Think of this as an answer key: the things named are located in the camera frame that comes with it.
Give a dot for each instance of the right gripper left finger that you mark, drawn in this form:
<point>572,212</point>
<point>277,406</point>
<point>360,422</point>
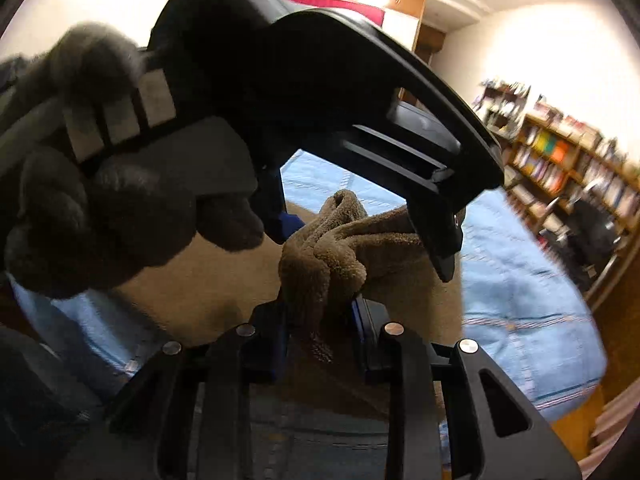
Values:
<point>186,415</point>

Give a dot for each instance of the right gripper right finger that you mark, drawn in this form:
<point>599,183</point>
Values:
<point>452,408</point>

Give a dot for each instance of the brown fleece pants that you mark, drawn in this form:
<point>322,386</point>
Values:
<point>340,252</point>

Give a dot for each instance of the left gloved hand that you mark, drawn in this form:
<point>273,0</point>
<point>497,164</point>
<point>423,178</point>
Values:
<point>100,176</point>

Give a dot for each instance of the red curtain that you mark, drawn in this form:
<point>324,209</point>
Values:
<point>372,13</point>

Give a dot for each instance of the blue patterned bedspread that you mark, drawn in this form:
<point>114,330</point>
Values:
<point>518,305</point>

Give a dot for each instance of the pink floral curtain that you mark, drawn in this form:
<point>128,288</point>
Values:
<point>610,425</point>

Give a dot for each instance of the black office chair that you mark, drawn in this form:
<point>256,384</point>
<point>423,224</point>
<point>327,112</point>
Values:
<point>584,243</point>

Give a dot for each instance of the wooden desk with shelf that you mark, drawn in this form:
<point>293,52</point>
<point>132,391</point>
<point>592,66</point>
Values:
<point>501,106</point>

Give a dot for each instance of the wooden bookshelf with books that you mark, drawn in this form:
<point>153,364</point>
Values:
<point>547,159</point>

